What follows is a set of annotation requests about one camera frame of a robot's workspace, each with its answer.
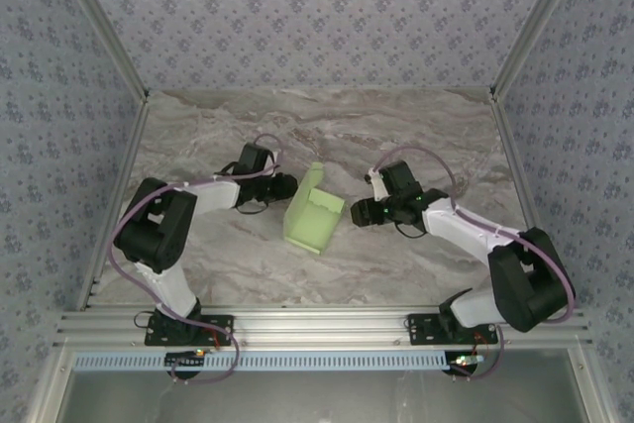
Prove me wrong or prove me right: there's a grey metal panel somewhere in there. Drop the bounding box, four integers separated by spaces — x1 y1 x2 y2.
53 370 590 423

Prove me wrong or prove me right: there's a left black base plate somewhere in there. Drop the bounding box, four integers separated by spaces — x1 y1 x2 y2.
144 313 235 348

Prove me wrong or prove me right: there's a left thin black cable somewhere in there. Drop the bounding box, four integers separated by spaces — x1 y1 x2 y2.
234 197 272 217

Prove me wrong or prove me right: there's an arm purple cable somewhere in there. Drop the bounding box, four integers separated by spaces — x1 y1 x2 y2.
370 145 579 382
108 133 286 387

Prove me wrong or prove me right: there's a white slotted cable duct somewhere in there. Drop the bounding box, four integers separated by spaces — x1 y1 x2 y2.
72 351 489 372

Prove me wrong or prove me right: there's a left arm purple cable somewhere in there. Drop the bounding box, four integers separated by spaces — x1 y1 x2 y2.
108 133 286 387

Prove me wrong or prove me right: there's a right thin black cable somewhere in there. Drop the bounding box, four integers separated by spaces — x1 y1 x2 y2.
394 221 428 240

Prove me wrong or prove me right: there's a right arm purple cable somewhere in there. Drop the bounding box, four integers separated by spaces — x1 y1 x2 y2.
370 145 579 382

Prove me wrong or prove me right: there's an aluminium table side rail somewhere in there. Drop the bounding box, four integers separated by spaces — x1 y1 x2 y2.
76 95 151 313
489 90 566 309

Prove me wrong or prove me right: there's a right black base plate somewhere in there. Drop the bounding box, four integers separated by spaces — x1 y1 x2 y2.
406 312 499 347

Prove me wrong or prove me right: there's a small circuit board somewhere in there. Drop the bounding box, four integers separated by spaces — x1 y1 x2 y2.
164 351 207 370
448 353 486 374

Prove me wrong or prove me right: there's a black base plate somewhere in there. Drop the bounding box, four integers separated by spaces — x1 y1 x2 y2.
406 312 499 347
144 313 235 348

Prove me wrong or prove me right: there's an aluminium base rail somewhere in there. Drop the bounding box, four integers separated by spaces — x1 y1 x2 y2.
53 307 593 348

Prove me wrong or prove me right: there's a light green paper box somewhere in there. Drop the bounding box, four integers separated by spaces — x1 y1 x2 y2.
281 161 347 256

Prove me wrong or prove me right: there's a thin black cable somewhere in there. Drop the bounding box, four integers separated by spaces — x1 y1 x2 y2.
234 197 272 217
394 221 428 240

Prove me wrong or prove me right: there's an aluminium frame post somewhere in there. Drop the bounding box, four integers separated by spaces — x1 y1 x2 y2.
52 0 151 103
488 0 590 100

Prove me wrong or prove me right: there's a left small circuit board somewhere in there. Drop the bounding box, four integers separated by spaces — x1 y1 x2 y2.
164 351 207 370

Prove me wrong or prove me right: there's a right small circuit board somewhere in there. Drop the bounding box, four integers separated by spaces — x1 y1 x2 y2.
448 353 486 374

